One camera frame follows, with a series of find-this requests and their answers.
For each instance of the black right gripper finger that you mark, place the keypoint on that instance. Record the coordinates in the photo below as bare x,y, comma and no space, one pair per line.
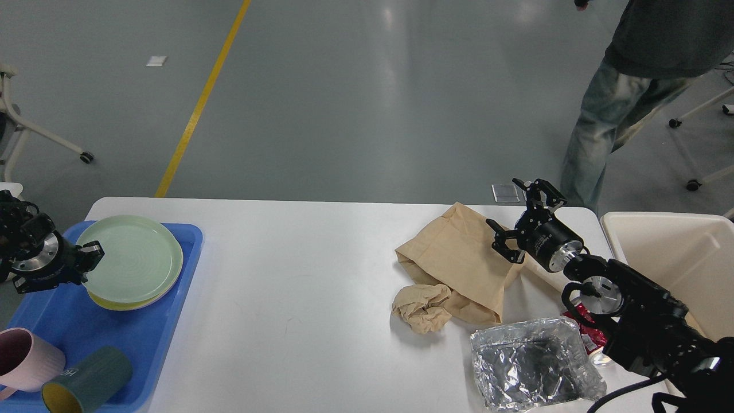
499,245
541,201

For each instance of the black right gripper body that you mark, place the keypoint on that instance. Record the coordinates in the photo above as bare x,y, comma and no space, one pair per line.
551,243

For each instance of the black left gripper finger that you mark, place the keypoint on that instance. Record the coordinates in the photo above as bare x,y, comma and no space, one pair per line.
88,256
24,285

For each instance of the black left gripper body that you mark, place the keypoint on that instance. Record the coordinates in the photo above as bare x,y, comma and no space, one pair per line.
56,258

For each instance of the light green plate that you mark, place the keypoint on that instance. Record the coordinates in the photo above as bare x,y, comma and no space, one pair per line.
142,258

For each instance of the dark green mug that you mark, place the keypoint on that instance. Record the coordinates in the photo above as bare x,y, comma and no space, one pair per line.
89,384

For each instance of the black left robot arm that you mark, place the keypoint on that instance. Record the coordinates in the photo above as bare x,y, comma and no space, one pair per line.
23,231

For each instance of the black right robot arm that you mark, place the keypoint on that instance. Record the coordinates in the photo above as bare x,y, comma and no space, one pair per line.
645,325

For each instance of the small clear floor plate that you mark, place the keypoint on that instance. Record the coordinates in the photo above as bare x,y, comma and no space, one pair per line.
505,194

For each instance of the blue plastic tray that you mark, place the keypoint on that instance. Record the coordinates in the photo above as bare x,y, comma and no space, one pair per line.
70,320

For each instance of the yellow plate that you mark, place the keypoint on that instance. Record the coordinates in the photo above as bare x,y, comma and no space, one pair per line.
117,306

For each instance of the brown paper bag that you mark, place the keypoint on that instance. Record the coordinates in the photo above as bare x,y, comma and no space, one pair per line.
455,251

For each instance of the pink mug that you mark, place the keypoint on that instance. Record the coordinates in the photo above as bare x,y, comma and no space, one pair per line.
28,362

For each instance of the red snack wrapper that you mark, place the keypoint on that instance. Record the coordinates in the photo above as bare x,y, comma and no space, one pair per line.
593,339

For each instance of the crumpled brown paper ball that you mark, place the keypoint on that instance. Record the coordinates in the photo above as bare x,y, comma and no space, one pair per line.
422,307

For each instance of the crumpled aluminium foil tray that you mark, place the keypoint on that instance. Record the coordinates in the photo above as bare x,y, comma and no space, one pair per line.
528,364

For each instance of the beige plastic bin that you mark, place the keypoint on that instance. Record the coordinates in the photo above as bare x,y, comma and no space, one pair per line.
691,255

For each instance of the person in blue jeans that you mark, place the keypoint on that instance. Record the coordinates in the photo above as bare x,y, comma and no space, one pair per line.
658,50

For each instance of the white rolling chair left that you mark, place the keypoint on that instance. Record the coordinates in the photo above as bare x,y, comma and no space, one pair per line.
25,127

